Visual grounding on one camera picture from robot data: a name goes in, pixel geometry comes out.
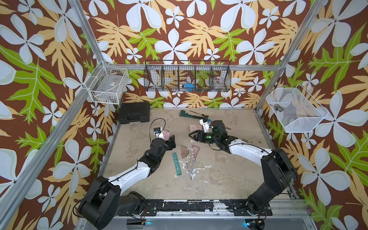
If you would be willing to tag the small dark object in basket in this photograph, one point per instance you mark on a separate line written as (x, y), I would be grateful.
(278, 108)

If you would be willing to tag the white wire basket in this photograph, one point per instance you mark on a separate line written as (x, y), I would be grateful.
(107, 83)

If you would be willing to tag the green pipe wrench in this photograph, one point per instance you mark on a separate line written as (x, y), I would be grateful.
(183, 113)

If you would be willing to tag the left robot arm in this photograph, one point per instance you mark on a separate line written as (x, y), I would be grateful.
(105, 200)

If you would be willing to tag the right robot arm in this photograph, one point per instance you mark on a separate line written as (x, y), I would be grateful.
(278, 171)

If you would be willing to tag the black plastic tool case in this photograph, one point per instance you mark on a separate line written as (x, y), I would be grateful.
(134, 112)

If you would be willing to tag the teal straight ruler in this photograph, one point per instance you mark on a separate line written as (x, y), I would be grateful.
(176, 164)

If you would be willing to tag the pink triangle ruler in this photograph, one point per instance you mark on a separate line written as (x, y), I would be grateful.
(194, 150)

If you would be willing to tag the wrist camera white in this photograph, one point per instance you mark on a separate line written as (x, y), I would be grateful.
(206, 124)
(158, 132)

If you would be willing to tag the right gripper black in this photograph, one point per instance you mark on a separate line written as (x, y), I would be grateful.
(199, 132)

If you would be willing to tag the clear triangle ruler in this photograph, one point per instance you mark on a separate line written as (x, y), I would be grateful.
(191, 169)

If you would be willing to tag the yellow black screwdriver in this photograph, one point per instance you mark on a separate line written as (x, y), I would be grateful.
(203, 115)

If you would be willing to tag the black wire basket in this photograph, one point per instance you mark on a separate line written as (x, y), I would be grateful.
(172, 75)

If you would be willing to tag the white mesh basket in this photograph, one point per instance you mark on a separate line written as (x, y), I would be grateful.
(302, 112)

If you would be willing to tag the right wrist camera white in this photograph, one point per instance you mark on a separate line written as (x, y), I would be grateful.
(206, 124)

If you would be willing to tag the pink ruler set pouch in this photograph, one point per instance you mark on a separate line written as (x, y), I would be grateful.
(165, 134)

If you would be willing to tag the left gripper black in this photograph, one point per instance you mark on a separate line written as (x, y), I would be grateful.
(169, 147)

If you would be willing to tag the blue object in basket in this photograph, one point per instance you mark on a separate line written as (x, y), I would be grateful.
(189, 87)

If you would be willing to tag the pink protractor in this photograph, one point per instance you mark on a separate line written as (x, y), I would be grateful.
(184, 151)

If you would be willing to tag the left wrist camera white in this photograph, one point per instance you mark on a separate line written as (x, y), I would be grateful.
(158, 132)

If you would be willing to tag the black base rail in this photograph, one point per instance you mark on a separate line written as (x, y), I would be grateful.
(236, 207)

